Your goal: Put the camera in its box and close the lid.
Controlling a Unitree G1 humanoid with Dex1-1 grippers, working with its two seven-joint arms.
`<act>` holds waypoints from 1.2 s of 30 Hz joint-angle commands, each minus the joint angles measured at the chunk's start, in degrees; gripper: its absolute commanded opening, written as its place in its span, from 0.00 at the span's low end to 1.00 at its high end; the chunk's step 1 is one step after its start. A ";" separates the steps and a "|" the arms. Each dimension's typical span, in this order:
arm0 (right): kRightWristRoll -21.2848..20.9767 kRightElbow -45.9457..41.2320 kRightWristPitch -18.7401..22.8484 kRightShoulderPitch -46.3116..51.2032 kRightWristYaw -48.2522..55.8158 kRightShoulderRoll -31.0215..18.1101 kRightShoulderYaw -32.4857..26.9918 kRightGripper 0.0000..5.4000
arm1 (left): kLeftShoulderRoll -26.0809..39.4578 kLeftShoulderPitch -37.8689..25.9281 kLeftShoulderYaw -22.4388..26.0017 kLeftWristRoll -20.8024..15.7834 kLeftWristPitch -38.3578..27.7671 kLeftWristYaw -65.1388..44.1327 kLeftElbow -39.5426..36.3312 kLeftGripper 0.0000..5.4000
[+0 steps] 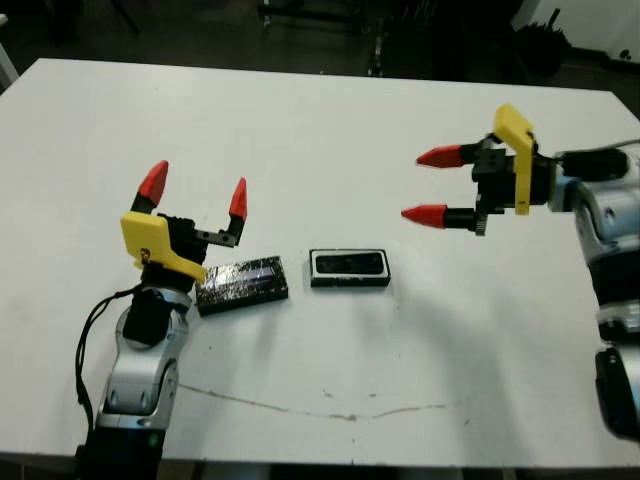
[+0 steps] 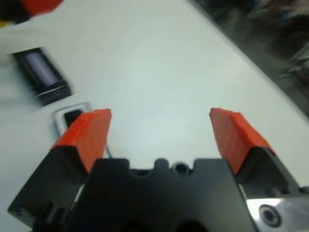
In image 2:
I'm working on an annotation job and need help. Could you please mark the left gripper, yellow mount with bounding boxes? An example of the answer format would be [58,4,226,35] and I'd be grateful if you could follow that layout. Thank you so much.
[0,0,64,28]

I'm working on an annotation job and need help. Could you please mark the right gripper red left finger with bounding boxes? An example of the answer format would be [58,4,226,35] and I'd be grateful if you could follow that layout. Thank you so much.
[6,108,113,228]

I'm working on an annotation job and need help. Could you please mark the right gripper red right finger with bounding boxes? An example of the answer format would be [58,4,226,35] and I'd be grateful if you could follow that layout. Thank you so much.
[209,107,302,198]

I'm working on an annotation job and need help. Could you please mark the black box with white insert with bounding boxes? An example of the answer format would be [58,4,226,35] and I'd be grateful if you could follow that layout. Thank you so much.
[51,101,95,140]

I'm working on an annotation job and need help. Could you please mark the black taped box lid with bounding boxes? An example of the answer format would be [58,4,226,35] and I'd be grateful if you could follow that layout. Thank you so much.
[11,46,75,107]

